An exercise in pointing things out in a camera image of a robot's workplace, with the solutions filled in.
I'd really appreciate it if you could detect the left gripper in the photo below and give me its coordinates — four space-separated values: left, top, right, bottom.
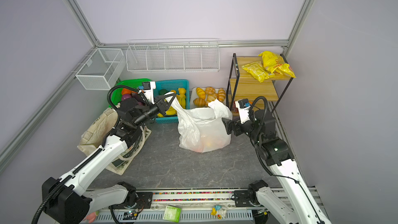
133 93 176 128

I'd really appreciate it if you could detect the white plastic grocery bag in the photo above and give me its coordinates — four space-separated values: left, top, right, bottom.
171 99 233 153

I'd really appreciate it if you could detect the cream canvas tote bag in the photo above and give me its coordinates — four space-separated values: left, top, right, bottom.
77 108 152 175

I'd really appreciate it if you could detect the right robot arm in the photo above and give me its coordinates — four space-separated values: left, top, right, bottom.
222 96 330 224

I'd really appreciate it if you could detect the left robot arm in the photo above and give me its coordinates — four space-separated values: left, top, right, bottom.
32 85 176 224

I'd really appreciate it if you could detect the green avocado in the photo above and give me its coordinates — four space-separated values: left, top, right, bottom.
159 89 169 95

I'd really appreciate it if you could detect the banana bunch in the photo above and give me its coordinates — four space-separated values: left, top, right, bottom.
157 94 186 118

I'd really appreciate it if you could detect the yellow lemon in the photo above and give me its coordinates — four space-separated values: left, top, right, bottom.
178 88 186 94

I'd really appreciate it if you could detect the teal plastic basket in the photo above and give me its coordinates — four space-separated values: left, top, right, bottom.
152 79 191 124

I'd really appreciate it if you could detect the white bread tray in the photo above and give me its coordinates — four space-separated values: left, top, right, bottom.
190 87 227 109

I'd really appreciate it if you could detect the croissant front left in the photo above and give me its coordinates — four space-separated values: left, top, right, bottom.
193 98 206 107

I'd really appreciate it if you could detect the croissant far left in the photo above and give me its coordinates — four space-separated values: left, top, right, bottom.
196 87 206 100

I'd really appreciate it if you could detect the purple onion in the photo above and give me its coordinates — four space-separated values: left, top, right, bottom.
121 94 132 101

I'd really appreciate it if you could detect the black wooden shelf rack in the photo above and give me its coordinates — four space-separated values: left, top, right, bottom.
226 54 293 114

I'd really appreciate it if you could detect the orange red tomato back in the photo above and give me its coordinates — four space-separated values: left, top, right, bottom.
121 88 132 95

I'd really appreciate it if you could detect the croissant top middle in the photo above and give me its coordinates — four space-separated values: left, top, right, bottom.
205 87 216 95

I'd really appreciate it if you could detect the green plastic basket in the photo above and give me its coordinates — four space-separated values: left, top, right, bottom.
108 78 153 108

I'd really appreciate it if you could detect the yellow chip bag left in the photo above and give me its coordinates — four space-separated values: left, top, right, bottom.
241 62 275 83

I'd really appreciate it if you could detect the yellow chip bag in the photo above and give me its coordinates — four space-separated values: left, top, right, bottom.
258 51 296 78
241 62 275 83

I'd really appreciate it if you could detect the small white mesh basket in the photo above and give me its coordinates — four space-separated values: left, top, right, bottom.
76 48 126 91

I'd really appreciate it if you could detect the yellow chip bag right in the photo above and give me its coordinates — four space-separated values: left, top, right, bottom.
258 51 296 78

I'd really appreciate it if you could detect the yellow toy figure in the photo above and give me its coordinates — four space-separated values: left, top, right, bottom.
211 205 227 219

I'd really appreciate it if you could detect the green small box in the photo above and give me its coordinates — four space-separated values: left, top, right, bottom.
163 205 181 223

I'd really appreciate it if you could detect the pink toy figure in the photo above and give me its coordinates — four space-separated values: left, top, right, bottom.
84 211 99 224

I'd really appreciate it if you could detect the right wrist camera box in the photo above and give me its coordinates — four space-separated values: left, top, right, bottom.
235 99 251 124

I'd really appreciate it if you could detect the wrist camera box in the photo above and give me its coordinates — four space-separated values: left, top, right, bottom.
235 99 251 124
142 81 156 104

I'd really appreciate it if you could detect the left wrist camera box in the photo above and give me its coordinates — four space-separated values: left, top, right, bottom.
142 81 156 104

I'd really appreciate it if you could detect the long white wire basket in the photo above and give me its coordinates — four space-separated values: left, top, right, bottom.
126 38 220 72

